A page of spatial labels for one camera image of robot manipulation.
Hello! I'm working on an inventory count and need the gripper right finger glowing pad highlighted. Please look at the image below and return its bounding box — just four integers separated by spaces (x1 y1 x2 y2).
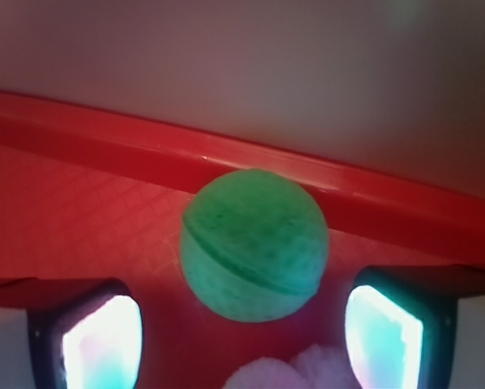
345 265 485 388

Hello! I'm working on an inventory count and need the green dimpled ball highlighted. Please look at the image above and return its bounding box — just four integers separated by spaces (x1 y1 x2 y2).
180 169 329 323

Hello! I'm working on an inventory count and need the red plastic tray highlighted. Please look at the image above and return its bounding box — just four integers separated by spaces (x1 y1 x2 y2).
0 92 485 388

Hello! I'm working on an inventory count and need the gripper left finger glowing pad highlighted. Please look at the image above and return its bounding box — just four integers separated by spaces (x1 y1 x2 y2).
0 277 142 388

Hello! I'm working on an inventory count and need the pink plush bunny toy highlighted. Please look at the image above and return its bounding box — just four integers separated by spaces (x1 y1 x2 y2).
223 344 360 388

